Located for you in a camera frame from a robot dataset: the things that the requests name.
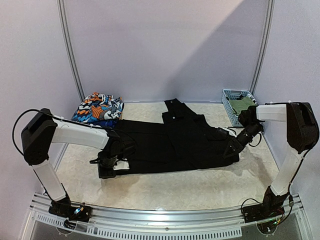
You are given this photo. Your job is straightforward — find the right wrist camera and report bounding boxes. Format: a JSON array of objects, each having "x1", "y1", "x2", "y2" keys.
[{"x1": 217, "y1": 127, "x2": 237, "y2": 137}]

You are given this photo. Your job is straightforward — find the aluminium frame post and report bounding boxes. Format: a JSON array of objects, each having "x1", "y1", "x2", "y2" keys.
[
  {"x1": 57, "y1": 0, "x2": 85, "y2": 101},
  {"x1": 249, "y1": 0, "x2": 275, "y2": 94}
]

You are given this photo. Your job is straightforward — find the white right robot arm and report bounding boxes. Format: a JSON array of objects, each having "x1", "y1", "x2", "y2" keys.
[{"x1": 223, "y1": 101, "x2": 320, "y2": 198}]

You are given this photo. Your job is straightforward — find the black trousers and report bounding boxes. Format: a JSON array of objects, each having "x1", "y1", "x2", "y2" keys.
[{"x1": 114, "y1": 98, "x2": 240, "y2": 175}]

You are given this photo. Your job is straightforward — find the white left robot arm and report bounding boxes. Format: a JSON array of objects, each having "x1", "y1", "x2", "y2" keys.
[{"x1": 11, "y1": 108, "x2": 136, "y2": 217}]

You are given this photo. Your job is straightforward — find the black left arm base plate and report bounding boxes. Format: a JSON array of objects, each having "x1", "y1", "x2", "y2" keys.
[{"x1": 48, "y1": 197, "x2": 93, "y2": 223}]

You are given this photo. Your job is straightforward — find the colourful patterned folded shorts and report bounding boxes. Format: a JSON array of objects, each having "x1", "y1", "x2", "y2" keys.
[{"x1": 71, "y1": 92, "x2": 125, "y2": 124}]

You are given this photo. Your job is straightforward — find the light blue plastic basket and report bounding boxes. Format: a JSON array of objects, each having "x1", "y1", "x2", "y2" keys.
[{"x1": 221, "y1": 89, "x2": 258, "y2": 128}]

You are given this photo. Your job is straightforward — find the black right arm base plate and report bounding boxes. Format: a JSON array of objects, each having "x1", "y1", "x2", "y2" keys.
[{"x1": 240, "y1": 195, "x2": 293, "y2": 226}]

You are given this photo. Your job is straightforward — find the right aluminium frame post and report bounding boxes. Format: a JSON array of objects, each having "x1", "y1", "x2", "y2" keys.
[{"x1": 249, "y1": 0, "x2": 275, "y2": 94}]

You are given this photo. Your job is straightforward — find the green cloth in basket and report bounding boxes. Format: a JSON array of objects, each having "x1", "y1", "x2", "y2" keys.
[{"x1": 228, "y1": 96, "x2": 257, "y2": 116}]

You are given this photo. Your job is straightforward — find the left aluminium frame post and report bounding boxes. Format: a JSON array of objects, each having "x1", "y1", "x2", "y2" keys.
[{"x1": 57, "y1": 0, "x2": 85, "y2": 101}]

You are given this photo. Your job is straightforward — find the aluminium front rail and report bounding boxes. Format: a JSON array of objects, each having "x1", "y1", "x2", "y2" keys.
[{"x1": 21, "y1": 193, "x2": 314, "y2": 240}]

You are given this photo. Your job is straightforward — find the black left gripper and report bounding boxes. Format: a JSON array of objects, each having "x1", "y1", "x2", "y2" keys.
[{"x1": 96, "y1": 152, "x2": 119, "y2": 180}]

